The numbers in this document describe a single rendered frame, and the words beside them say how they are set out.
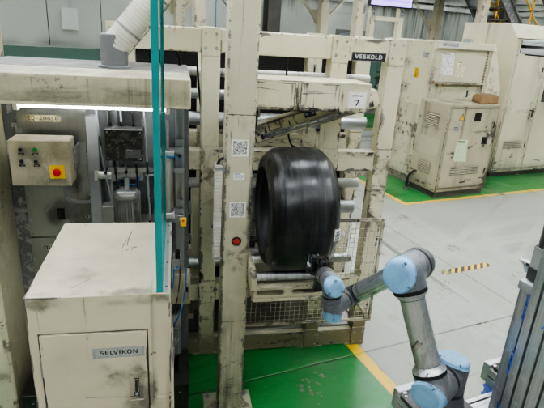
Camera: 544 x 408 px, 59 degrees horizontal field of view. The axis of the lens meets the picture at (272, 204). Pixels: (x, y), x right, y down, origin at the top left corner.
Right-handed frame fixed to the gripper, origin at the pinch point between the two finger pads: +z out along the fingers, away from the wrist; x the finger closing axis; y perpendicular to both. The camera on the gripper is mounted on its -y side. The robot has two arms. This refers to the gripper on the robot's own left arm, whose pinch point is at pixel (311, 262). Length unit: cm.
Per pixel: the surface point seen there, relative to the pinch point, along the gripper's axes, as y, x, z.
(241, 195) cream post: 28.0, 30.1, 15.2
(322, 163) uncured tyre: 43.8, -5.1, 7.9
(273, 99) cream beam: 71, 13, 36
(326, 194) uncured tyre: 31.8, -4.6, -2.2
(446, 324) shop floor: -91, -139, 105
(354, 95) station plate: 74, -28, 36
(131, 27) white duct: 100, 78, 34
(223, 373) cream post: -70, 36, 28
